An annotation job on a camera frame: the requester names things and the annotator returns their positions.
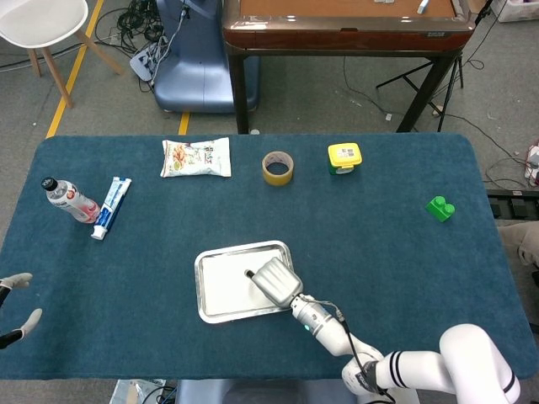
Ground grey power strip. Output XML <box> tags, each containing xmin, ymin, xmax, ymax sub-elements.
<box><xmin>129</xmin><ymin>44</ymin><xmax>159</xmax><ymax>83</ymax></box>

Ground pink drink bottle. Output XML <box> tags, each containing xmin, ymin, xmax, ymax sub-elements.
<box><xmin>40</xmin><ymin>177</ymin><xmax>102</xmax><ymax>225</ymax></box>

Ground blue white toothpaste tube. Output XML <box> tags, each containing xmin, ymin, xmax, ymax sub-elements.
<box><xmin>90</xmin><ymin>176</ymin><xmax>133</xmax><ymax>242</ymax></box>

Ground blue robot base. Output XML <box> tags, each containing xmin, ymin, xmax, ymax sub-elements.
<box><xmin>153</xmin><ymin>0</ymin><xmax>260</xmax><ymax>114</ymax></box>

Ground black tripod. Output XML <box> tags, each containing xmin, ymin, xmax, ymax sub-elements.
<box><xmin>376</xmin><ymin>45</ymin><xmax>467</xmax><ymax>134</ymax></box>

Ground blue grey robot torso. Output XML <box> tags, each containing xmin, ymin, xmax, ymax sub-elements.
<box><xmin>174</xmin><ymin>378</ymin><xmax>350</xmax><ymax>404</ymax></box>

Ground beige fabric bundle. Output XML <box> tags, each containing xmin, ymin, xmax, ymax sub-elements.
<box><xmin>496</xmin><ymin>221</ymin><xmax>539</xmax><ymax>270</ymax></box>

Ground green building block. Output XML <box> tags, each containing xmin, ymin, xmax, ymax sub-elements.
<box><xmin>424</xmin><ymin>195</ymin><xmax>456</xmax><ymax>224</ymax></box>

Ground red white power strip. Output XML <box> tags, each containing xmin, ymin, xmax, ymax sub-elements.
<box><xmin>524</xmin><ymin>141</ymin><xmax>539</xmax><ymax>186</ymax></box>

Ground yellow tape roll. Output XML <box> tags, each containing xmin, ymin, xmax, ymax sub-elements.
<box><xmin>261</xmin><ymin>151</ymin><xmax>296</xmax><ymax>186</ymax></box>

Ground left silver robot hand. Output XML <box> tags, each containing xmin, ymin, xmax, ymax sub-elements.
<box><xmin>0</xmin><ymin>272</ymin><xmax>43</xmax><ymax>350</ymax></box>

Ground brown mahjong table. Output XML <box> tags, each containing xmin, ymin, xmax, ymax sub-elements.
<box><xmin>221</xmin><ymin>0</ymin><xmax>478</xmax><ymax>135</ymax></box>

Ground clear plastic bag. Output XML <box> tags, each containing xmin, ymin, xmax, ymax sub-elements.
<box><xmin>109</xmin><ymin>378</ymin><xmax>168</xmax><ymax>404</ymax></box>

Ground black floor cable bundle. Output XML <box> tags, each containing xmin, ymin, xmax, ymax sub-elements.
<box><xmin>94</xmin><ymin>0</ymin><xmax>169</xmax><ymax>56</ymax></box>

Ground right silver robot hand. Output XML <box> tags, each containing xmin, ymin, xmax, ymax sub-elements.
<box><xmin>243</xmin><ymin>257</ymin><xmax>304</xmax><ymax>307</ymax></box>

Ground green container yellow lid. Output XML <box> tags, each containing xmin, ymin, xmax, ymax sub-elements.
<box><xmin>327</xmin><ymin>141</ymin><xmax>363</xmax><ymax>176</ymax></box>

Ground white snack bag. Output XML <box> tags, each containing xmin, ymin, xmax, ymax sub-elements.
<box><xmin>159</xmin><ymin>136</ymin><xmax>232</xmax><ymax>179</ymax></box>

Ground white chair wooden legs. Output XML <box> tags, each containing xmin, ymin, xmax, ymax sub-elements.
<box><xmin>0</xmin><ymin>0</ymin><xmax>126</xmax><ymax>109</ymax></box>

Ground rectangular steel tray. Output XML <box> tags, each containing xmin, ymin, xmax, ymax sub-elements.
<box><xmin>194</xmin><ymin>240</ymin><xmax>295</xmax><ymax>325</ymax></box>

